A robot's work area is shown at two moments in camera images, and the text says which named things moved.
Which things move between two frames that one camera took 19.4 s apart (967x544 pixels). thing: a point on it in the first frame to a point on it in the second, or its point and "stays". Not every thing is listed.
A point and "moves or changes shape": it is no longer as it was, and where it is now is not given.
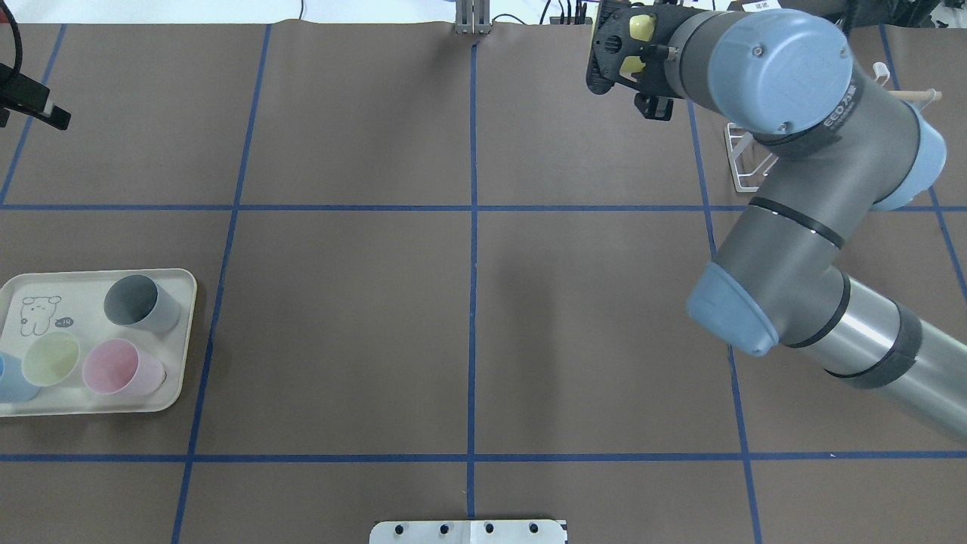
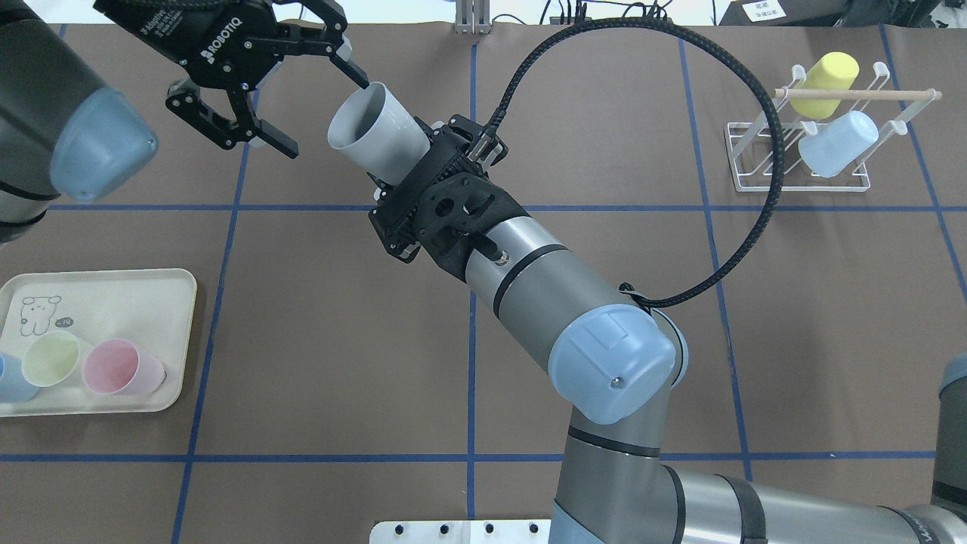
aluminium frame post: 472,17 stays
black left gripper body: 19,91 to 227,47
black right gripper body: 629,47 to 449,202
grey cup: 134,300 to 378,131
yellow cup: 641,27 moves or changes shape
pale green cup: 50,358 stays
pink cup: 115,366 stays
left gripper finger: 55,116 to 276,139
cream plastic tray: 72,302 stays
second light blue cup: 13,386 stays
